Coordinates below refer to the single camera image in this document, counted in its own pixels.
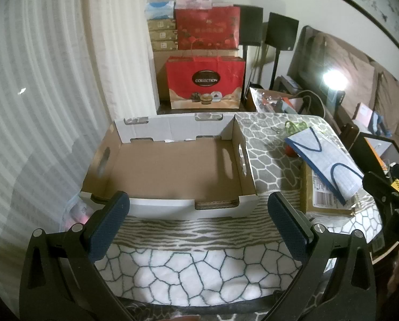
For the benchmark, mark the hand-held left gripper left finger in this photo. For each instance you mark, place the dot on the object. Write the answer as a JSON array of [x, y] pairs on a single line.
[[109, 227]]

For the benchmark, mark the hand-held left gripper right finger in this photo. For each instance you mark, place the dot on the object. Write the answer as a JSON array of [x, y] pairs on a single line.
[[286, 227]]

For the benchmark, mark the golden plastic packets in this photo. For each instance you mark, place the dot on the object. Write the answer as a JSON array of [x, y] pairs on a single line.
[[323, 204]]

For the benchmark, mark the red item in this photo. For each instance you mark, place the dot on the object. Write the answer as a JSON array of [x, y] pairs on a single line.
[[290, 150]]

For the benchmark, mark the black glass side table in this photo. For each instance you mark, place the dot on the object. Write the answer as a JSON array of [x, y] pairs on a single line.
[[353, 137]]

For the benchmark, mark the blue packet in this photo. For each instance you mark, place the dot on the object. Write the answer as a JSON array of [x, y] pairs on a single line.
[[380, 123]]

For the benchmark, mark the small pink box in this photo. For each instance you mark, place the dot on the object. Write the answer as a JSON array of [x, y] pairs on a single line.
[[362, 113]]

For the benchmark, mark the brown sofa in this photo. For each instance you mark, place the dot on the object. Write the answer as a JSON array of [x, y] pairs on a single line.
[[387, 90]]

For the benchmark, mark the lit black lamp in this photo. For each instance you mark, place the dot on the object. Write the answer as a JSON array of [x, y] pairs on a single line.
[[335, 95]]

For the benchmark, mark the cluttered cardboard box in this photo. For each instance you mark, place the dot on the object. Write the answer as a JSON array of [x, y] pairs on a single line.
[[269, 102]]

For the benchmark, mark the dark wooden stand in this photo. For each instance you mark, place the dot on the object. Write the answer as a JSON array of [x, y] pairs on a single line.
[[162, 109]]

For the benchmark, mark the white curtain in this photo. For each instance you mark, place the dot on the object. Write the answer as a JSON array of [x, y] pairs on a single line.
[[35, 107]]

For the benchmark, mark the dark glass panel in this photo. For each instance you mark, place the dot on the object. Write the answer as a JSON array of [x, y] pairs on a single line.
[[295, 60]]

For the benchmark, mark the black speaker pole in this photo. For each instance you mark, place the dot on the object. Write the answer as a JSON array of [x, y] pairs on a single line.
[[244, 73], [274, 68]]

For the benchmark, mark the red gift bag oval label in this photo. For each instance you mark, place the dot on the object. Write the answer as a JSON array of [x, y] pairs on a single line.
[[186, 83]]

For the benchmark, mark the black speaker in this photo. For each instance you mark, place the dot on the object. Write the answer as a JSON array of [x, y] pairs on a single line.
[[281, 31], [251, 26]]

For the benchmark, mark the gold box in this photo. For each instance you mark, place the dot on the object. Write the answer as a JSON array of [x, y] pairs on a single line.
[[162, 24], [164, 46], [163, 35]]

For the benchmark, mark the red floral gift bag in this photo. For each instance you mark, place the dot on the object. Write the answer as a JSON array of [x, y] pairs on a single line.
[[206, 30]]

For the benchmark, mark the blue white tissue pack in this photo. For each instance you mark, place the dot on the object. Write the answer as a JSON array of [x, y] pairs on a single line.
[[159, 10]]

